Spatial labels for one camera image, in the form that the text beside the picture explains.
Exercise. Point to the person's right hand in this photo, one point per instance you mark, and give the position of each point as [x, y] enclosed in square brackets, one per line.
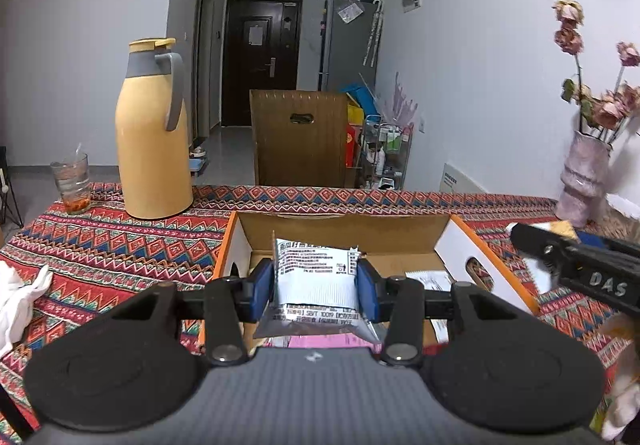
[622, 405]

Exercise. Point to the lilac dried grass bunch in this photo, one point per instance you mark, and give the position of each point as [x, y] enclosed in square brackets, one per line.
[402, 100]

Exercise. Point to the white orange snack packet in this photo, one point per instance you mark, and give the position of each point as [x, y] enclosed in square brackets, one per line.
[562, 229]

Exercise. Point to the white silver snack packet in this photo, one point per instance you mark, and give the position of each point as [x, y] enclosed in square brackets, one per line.
[315, 285]

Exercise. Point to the white cloth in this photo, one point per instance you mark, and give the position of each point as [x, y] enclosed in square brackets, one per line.
[15, 305]

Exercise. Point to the dried pink flowers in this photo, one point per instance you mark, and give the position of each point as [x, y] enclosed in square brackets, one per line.
[607, 110]

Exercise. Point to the black chair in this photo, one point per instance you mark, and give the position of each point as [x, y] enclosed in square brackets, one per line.
[7, 185]

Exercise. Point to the glass cup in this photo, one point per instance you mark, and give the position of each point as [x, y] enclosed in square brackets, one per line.
[70, 185]

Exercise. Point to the dark door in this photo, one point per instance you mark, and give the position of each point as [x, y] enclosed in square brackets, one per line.
[240, 75]

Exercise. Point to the patterned tablecloth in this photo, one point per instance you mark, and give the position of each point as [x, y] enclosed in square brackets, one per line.
[125, 250]

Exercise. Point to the small red box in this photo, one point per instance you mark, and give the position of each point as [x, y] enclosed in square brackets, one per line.
[352, 145]

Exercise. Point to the white paper door notice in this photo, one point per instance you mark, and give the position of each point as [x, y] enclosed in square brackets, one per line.
[255, 34]

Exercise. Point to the blue box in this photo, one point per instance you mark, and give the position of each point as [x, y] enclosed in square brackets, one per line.
[360, 97]

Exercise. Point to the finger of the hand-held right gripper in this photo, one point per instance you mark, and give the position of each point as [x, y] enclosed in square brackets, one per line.
[537, 242]
[597, 237]

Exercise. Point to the yellow thermos jug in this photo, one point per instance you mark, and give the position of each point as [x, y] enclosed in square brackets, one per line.
[150, 150]

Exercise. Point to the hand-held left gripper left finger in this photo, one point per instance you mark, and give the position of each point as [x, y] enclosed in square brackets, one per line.
[261, 287]

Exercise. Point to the grey refrigerator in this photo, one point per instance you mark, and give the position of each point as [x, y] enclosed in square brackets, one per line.
[345, 55]

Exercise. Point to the red cardboard box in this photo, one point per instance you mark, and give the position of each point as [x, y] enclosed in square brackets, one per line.
[350, 230]

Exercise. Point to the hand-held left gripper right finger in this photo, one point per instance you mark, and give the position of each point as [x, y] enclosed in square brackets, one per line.
[370, 287]

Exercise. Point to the small yellow box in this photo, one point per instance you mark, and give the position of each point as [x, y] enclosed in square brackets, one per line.
[355, 114]

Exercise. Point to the white flat wall board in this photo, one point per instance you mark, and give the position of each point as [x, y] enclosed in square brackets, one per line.
[460, 180]

